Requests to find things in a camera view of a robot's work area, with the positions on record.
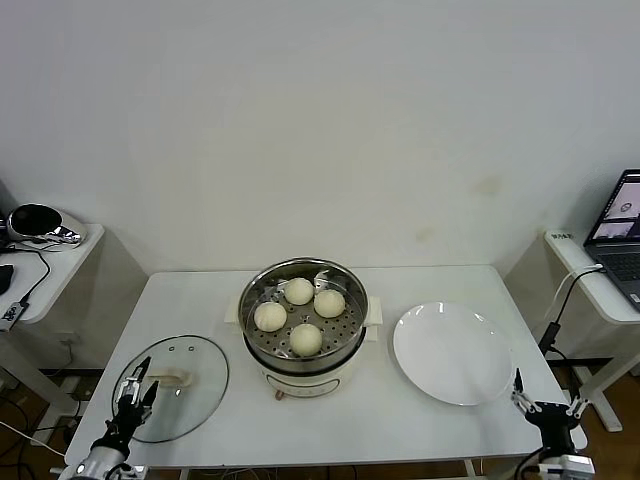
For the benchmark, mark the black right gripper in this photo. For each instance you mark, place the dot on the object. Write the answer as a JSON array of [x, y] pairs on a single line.
[[557, 420]]

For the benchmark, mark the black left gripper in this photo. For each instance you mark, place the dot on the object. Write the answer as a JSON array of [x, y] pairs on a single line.
[[131, 415]]

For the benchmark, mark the white steamed baozi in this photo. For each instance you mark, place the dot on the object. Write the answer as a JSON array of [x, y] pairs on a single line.
[[306, 339], [329, 304], [299, 291], [270, 316]]

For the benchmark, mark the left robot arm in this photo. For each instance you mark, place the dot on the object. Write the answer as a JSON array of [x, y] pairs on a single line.
[[100, 460]]

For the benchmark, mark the stainless steel steamer basket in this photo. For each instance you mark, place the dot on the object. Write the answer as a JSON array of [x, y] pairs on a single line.
[[247, 300]]

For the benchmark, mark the white round plate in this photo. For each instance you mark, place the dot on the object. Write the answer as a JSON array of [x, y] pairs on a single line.
[[450, 350]]

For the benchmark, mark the white side table with label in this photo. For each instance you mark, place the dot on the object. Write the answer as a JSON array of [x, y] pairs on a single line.
[[597, 292]]

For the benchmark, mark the black usb adapter stick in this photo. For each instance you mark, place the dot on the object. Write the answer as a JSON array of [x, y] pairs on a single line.
[[12, 315]]

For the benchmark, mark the cream electric cooking pot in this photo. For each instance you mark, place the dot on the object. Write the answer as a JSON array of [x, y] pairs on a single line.
[[300, 385]]

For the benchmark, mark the laptop with grey keyboard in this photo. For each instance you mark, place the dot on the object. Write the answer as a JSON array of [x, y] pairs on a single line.
[[620, 260]]

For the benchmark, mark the white label with black text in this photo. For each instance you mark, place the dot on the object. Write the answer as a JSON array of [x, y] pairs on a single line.
[[563, 236]]

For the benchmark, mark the black computer mouse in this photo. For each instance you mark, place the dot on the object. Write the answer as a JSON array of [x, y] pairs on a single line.
[[5, 279]]

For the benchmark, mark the chrome headset with black visor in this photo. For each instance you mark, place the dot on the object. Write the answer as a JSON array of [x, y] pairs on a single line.
[[32, 220]]

